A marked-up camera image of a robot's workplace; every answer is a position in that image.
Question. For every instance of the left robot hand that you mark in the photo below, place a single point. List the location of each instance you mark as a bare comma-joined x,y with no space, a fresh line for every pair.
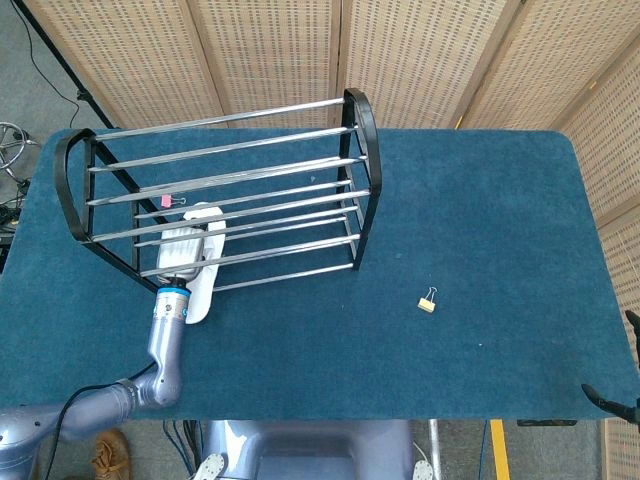
180,255

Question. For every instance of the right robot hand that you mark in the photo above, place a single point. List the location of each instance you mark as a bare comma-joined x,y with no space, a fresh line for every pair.
612,406

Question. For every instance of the white slipper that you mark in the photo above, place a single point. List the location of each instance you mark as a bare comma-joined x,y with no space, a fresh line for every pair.
202,302

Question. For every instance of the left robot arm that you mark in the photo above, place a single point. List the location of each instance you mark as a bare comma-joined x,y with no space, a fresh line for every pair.
165,330

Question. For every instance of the brown leather shoe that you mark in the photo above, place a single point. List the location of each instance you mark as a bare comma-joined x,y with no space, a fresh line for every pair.
111,455

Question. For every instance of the black and chrome shoe rack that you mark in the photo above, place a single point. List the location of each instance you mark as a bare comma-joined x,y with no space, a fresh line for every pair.
370,125

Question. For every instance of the pink binder clip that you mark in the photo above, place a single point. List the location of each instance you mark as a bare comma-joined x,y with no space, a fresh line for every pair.
165,201

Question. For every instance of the yellow floor tape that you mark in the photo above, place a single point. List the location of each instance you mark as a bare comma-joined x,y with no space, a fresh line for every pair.
500,450

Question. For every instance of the chrome table leg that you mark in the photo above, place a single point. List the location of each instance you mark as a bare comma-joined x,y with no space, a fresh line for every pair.
435,447

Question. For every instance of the white perforated foot pad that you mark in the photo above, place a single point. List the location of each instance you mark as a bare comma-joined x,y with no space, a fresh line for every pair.
423,471
210,467

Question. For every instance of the chrome stool base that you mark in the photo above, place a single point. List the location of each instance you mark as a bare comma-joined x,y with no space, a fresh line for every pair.
12,145

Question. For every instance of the yellow binder clip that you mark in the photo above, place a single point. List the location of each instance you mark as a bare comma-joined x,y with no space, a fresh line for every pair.
426,305

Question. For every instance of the black stand pole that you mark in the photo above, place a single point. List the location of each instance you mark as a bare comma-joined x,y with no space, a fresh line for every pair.
65,70

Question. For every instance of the woven wooden folding screen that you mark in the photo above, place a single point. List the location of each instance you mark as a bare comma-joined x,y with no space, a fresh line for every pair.
275,50

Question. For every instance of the lavender robot torso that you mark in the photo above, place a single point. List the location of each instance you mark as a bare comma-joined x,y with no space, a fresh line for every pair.
310,450

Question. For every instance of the blue carpet table cover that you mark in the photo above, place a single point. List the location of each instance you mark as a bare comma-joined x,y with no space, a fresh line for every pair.
450,225

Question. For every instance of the black table bracket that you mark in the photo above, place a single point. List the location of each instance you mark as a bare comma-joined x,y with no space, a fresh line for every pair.
547,422

